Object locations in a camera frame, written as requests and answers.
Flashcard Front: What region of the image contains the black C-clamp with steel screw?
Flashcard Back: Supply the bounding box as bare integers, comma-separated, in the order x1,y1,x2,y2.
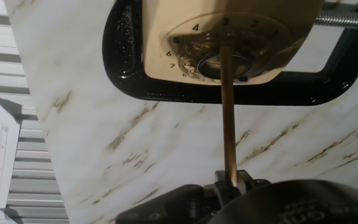
101,0,358,107

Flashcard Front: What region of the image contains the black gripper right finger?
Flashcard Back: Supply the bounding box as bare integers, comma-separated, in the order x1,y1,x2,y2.
236,169,272,192

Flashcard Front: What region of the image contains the beige rotary phone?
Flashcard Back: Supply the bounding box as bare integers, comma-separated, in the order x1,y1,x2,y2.
141,0,326,86

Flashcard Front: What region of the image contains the short wooden stick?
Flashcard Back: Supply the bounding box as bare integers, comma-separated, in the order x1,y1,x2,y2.
219,29,239,185

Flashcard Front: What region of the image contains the white marble pattern mat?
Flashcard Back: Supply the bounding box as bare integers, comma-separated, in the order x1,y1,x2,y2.
3,0,358,224

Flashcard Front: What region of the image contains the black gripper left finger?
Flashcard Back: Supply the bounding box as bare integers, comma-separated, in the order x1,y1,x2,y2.
115,169,241,224

